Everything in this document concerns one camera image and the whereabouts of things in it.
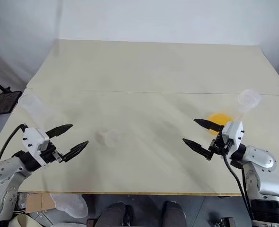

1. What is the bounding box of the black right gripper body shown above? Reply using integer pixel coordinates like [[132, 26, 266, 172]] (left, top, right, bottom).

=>
[[208, 131, 234, 157]]

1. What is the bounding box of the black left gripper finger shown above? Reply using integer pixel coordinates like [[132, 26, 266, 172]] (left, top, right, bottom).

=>
[[45, 124, 73, 139], [63, 140, 90, 163]]

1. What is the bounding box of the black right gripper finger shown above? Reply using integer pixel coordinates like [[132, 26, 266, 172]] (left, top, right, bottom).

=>
[[193, 118, 224, 133], [182, 138, 214, 162]]

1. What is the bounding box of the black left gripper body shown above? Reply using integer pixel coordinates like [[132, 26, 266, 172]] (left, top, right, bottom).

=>
[[40, 140, 64, 166]]

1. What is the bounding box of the small clear conical flask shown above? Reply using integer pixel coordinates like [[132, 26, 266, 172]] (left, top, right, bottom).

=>
[[18, 93, 49, 128]]

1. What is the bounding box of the large clear conical flask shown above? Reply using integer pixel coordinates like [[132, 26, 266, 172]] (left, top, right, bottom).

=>
[[207, 88, 261, 137]]

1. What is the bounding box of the brown cardboard piece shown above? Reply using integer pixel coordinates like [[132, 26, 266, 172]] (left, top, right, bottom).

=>
[[26, 192, 57, 216]]

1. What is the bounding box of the clear plastic bag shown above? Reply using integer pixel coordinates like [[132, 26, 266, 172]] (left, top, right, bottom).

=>
[[49, 193, 88, 218]]

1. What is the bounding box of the black mesh panel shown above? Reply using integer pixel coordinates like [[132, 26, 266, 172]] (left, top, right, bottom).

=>
[[0, 91, 22, 117]]

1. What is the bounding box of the dark rounded shape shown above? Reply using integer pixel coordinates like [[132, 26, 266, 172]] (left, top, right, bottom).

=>
[[162, 201, 187, 227], [99, 201, 133, 227]]

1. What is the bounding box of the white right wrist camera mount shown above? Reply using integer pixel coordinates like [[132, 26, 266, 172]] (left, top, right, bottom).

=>
[[221, 121, 245, 152]]

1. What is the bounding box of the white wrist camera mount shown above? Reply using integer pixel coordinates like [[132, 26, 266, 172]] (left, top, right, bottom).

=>
[[22, 127, 51, 166], [221, 121, 245, 152]]

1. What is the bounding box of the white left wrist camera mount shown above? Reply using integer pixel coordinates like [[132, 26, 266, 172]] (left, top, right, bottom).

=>
[[22, 127, 51, 166]]

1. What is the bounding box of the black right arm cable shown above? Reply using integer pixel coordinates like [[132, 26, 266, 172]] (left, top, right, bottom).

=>
[[223, 151, 253, 227]]

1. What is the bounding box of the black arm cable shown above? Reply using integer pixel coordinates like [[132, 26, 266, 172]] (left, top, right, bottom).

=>
[[223, 151, 253, 227], [0, 124, 27, 164]]

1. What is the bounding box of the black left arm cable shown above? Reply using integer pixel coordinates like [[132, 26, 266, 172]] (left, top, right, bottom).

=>
[[0, 124, 27, 164]]

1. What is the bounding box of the beige strap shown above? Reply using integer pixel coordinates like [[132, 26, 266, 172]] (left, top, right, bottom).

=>
[[8, 210, 39, 227]]

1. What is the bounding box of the black metal bracket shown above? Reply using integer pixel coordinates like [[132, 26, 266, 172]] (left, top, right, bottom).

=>
[[207, 216, 236, 227]]

